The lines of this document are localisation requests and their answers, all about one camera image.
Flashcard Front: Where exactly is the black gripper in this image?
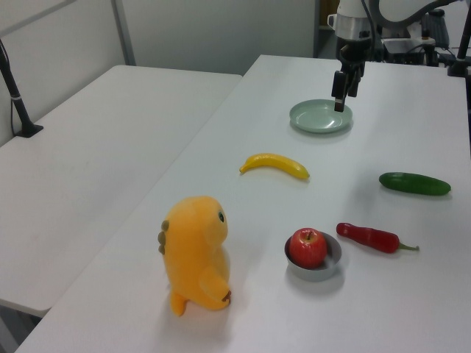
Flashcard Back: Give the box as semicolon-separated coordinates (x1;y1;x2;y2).
330;36;371;113

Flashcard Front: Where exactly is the yellow toy banana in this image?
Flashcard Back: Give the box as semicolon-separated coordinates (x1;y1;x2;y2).
238;152;311;181

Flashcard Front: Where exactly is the pale green plastic plate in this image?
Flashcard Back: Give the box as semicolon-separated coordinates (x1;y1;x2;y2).
288;99;354;134

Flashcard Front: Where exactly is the grey background equipment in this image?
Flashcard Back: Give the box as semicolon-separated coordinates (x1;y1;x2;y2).
380;36;448;67

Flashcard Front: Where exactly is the black chair back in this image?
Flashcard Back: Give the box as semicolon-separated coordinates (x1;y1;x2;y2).
419;9;448;49

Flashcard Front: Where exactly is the green toy cucumber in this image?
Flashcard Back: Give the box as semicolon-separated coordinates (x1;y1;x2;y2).
378;171;452;196

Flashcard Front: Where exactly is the red toy chili pepper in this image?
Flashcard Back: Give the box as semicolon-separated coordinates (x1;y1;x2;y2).
336;221;420;254

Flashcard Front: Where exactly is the red toy apple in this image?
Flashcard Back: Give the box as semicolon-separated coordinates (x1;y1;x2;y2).
288;227;328;269

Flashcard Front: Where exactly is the small metal bowl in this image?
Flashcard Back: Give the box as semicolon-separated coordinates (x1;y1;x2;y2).
283;231;343;282

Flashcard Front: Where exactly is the orange plush dinosaur toy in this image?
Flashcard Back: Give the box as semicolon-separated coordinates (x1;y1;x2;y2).
157;196;233;318

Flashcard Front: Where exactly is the white side table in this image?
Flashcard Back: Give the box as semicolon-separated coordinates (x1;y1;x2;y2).
0;65;244;318

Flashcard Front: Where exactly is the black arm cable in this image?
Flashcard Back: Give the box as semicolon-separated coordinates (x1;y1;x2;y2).
362;0;386;62

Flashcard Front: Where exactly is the black camera stand pole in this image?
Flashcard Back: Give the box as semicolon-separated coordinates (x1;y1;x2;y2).
447;21;471;77
0;38;44;138

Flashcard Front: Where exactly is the grey partition post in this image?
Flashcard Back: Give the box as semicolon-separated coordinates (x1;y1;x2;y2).
110;0;137;67

